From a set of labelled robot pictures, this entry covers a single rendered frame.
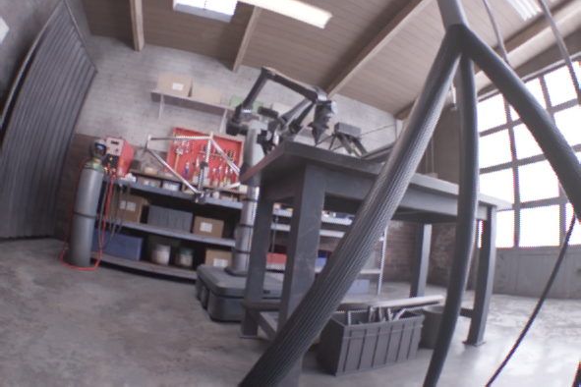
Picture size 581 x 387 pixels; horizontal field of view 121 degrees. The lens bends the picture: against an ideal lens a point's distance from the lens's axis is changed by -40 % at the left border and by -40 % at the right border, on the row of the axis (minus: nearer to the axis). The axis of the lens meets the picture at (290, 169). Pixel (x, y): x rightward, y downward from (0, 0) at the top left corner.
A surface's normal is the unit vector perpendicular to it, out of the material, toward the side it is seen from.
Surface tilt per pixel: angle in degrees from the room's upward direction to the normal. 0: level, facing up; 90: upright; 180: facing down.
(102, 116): 90
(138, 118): 90
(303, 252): 90
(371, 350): 90
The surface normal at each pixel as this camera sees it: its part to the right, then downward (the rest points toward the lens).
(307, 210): 0.35, -0.18
